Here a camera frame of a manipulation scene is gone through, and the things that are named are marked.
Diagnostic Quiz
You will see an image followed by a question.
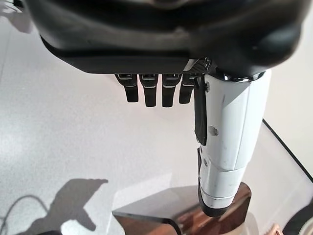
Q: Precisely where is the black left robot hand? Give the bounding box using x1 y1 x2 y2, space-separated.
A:
23 0 304 218

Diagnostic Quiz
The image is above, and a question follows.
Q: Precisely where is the round washing machine door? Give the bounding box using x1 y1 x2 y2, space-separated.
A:
285 202 313 235

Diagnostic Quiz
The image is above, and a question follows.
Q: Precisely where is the glossy brown wooden table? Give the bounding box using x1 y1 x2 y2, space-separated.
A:
112 182 252 235

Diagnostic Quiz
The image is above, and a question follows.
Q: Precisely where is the rectangular wicker laundry basket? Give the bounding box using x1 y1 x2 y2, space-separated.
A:
265 224 282 235

